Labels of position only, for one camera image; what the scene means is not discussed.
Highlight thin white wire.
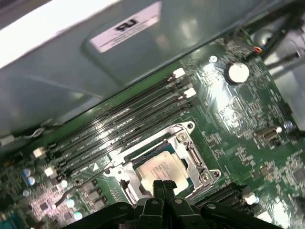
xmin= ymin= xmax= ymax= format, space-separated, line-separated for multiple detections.
xmin=0 ymin=127 xmax=46 ymax=146

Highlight CPU socket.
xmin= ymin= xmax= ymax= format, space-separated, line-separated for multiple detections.
xmin=102 ymin=121 xmax=222 ymax=215

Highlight silver CPU plate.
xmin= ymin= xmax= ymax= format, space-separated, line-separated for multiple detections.
xmin=135 ymin=150 xmax=191 ymax=198

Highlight green motherboard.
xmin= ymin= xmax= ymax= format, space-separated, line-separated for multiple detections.
xmin=0 ymin=26 xmax=305 ymax=229

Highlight silver coin battery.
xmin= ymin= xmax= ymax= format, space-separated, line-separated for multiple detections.
xmin=225 ymin=61 xmax=251 ymax=84

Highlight black cable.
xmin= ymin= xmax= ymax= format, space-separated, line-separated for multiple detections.
xmin=243 ymin=9 xmax=305 ymax=65

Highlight white label sticker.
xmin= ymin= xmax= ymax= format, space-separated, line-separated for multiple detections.
xmin=89 ymin=1 xmax=163 ymax=52

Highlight RAM slot white clips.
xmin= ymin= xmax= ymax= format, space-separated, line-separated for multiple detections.
xmin=204 ymin=190 xmax=259 ymax=210
xmin=33 ymin=67 xmax=186 ymax=159
xmin=44 ymin=87 xmax=197 ymax=178

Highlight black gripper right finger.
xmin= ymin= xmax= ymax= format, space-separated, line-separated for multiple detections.
xmin=164 ymin=180 xmax=285 ymax=229

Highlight metal socket cover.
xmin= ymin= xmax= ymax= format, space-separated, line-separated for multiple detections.
xmin=118 ymin=140 xmax=210 ymax=203

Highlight black open PC case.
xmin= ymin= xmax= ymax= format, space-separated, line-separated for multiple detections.
xmin=0 ymin=0 xmax=305 ymax=153

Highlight silver board connector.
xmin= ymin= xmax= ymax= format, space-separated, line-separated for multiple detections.
xmin=254 ymin=127 xmax=283 ymax=144

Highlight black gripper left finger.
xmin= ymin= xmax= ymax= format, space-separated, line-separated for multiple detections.
xmin=61 ymin=180 xmax=165 ymax=229

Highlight thin wire locking lever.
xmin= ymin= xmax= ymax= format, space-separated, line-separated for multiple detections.
xmin=55 ymin=162 xmax=117 ymax=207

